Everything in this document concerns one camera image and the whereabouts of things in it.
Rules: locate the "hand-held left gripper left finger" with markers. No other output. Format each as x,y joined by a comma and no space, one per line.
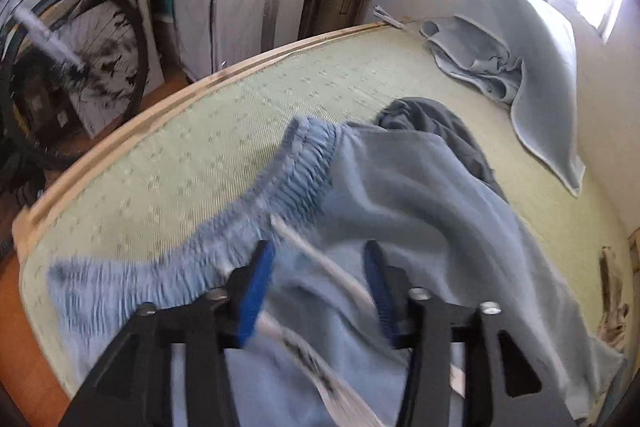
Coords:
252,297

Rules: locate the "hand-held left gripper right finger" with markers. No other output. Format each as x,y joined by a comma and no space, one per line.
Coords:
380,297

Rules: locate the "light blue pants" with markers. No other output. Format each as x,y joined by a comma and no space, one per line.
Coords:
425,207

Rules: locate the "grey shirt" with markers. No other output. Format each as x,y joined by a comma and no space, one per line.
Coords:
440,122

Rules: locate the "beige garment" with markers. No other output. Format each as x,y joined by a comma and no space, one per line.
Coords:
612,302

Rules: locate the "bicycle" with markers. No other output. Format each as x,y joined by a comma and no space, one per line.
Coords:
100,67

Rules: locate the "light blue blanket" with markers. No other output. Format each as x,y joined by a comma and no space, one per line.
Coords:
530,42

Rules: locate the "wooden bed frame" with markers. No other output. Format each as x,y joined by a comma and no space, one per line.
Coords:
125,127

